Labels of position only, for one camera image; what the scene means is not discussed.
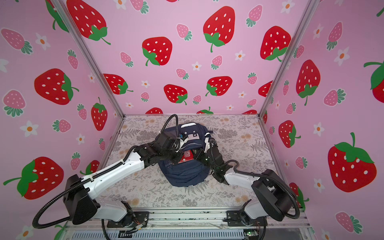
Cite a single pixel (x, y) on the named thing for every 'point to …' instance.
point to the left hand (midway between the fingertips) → (184, 152)
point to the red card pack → (188, 155)
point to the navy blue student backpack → (189, 172)
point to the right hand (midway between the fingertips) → (189, 148)
